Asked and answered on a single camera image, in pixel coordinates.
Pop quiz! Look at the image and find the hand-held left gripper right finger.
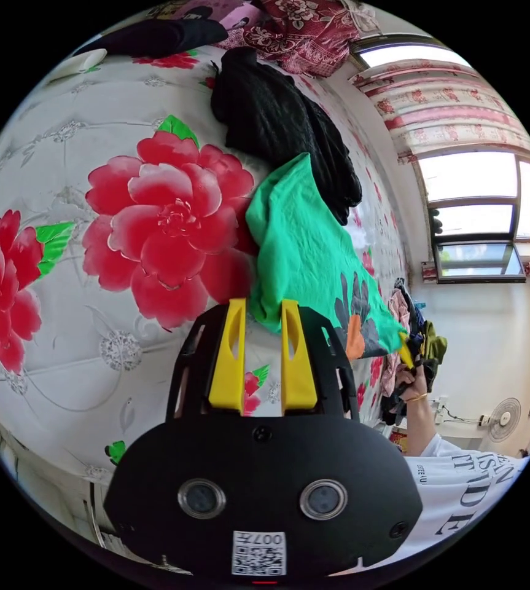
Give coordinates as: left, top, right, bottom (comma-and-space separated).
281, 299, 319, 416

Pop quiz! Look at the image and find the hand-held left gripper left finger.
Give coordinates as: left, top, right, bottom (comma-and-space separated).
208, 297, 247, 414

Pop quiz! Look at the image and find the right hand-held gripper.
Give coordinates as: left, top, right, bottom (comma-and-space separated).
397, 332, 437, 403

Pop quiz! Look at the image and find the green short sleeve shirt with print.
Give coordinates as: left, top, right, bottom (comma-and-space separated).
244, 152, 411, 361

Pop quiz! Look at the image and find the person's right forearm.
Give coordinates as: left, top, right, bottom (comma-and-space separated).
404, 394, 442, 458

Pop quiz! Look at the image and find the person's right hand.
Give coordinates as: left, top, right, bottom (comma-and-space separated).
394, 364, 427, 401

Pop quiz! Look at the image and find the pile of clothes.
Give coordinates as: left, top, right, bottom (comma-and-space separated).
378, 276, 449, 428

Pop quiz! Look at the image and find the bed with red flowered sheet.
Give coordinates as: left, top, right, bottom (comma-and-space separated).
0, 27, 414, 494

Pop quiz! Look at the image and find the person's body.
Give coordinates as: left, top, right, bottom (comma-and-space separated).
365, 432, 530, 570

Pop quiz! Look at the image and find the window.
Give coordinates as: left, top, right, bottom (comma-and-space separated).
351, 36, 530, 283

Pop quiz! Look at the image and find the pink flowered curtain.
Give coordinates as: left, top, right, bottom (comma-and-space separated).
349, 57, 530, 277

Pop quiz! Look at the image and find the black knitted sweater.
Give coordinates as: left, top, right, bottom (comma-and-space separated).
209, 45, 364, 227

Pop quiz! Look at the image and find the dark red patterned quilt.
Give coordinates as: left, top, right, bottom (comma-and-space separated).
218, 0, 381, 78

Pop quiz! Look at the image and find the black garment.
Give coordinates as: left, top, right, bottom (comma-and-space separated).
72, 18, 230, 60

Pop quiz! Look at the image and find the white wall fan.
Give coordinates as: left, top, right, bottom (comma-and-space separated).
487, 396, 523, 444

